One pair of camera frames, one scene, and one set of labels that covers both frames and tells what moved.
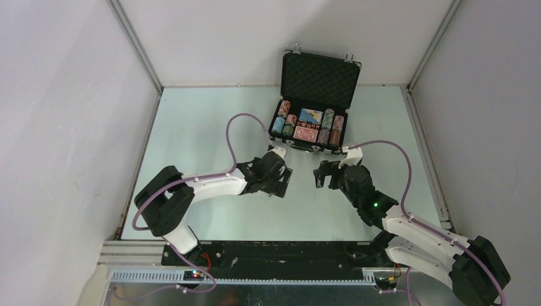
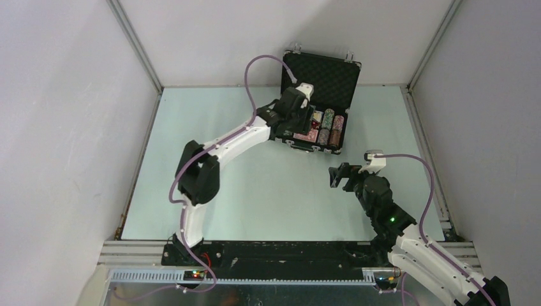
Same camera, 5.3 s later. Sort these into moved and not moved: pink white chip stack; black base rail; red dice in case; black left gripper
Moved: black left gripper
Not moved: black base rail; red dice in case; pink white chip stack
